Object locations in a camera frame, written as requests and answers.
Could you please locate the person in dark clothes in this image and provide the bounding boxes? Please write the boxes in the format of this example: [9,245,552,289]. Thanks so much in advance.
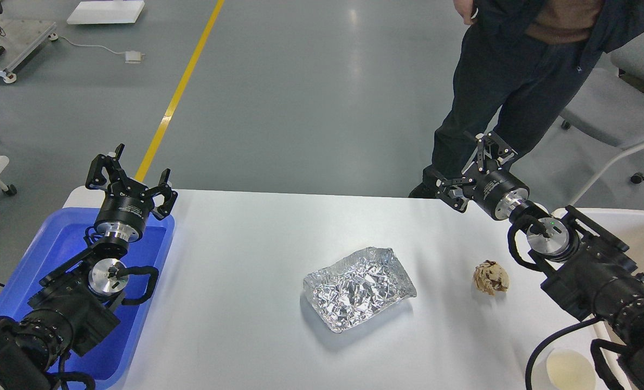
[410,1,644,198]

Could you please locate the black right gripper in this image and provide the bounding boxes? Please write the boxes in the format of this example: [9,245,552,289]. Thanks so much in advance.
[435,131,530,220]

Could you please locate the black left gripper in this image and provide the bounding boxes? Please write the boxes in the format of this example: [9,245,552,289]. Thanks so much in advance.
[86,144,178,242]

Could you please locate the crumpled brown paper ball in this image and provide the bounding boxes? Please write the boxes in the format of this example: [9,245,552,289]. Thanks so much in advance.
[473,260,510,296]

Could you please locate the grey office chair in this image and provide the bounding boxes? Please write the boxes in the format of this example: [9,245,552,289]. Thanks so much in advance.
[561,33,644,205]

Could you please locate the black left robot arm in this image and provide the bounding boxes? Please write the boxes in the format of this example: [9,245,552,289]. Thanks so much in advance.
[0,144,178,389]

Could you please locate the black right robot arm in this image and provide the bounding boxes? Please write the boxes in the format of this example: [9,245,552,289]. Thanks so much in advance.
[435,132,644,389]

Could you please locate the white paper cup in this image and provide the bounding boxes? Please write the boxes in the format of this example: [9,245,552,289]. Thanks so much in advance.
[545,348,596,389]

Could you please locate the wheeled metal cart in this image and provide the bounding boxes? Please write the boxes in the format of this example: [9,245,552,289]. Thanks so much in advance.
[0,1,59,84]

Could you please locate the beige plastic bin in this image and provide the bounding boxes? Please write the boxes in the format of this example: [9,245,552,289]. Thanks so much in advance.
[578,208,644,389]

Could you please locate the person's right hand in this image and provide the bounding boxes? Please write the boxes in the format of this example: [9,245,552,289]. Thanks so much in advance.
[453,0,480,25]

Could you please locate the crumpled aluminium foil tray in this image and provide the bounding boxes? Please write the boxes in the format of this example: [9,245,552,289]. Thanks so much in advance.
[302,246,418,334]

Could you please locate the white power adapter with cable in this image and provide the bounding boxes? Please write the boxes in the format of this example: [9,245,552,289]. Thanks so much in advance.
[48,33,146,64]

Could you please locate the white flat board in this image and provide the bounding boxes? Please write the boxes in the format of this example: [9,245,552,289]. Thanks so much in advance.
[67,1,145,25]

